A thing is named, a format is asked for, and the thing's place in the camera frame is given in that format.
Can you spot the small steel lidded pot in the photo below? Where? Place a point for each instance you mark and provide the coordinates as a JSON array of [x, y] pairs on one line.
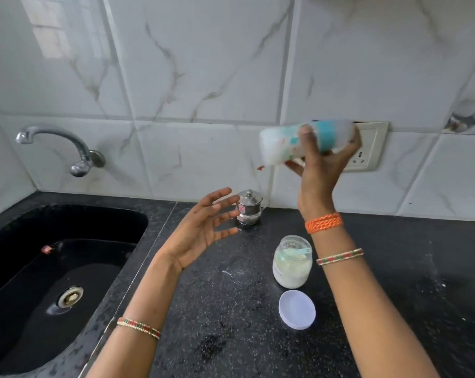
[[249, 210]]

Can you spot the white wall power socket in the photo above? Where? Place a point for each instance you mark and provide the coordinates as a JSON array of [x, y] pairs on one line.
[[369, 149]]

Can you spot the white round jar lid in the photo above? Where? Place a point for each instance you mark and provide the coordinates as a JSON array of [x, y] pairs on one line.
[[297, 310]]

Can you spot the person's left hand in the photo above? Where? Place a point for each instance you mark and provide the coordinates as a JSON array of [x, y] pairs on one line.
[[194, 236]]

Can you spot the steel sink drain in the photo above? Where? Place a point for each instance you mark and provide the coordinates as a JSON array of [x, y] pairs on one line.
[[69, 297]]

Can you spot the person's right forearm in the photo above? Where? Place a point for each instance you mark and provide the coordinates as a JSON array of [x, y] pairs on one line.
[[371, 307]]

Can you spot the clear jar of white powder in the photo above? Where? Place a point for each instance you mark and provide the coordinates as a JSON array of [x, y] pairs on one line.
[[292, 263]]

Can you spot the person's left middle finger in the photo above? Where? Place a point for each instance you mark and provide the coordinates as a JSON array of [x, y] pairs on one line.
[[223, 202]]

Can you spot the person's right hand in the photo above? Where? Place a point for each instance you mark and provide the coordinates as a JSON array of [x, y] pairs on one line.
[[320, 181]]

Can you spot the clear plastic bottle teal label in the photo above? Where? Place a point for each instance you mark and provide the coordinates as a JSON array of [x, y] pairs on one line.
[[296, 143]]

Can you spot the person's left forearm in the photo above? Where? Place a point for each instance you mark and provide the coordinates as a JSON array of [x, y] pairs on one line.
[[139, 322]]

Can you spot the person's left little finger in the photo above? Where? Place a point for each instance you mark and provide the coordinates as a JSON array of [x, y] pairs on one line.
[[223, 233]]

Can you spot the small red scrap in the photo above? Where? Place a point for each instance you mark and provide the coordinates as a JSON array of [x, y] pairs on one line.
[[46, 249]]

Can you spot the person's right thumb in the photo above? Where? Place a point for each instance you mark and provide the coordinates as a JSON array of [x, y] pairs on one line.
[[308, 143]]

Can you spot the person's left thumb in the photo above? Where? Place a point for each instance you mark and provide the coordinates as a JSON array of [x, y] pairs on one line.
[[174, 234]]

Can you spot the orange thread wristband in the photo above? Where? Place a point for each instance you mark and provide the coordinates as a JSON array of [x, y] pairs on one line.
[[324, 223]]

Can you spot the beaded bangle on right forearm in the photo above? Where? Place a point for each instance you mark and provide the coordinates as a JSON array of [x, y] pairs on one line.
[[339, 257]]

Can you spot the chrome wall tap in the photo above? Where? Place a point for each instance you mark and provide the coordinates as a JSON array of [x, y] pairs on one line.
[[70, 147]]

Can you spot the teal plastic scoop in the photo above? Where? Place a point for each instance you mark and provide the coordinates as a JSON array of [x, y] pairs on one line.
[[300, 253]]

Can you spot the beaded bangle on left forearm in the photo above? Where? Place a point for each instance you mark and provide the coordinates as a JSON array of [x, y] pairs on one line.
[[139, 327]]

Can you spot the black kitchen sink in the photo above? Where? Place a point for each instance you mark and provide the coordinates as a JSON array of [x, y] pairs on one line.
[[52, 287]]

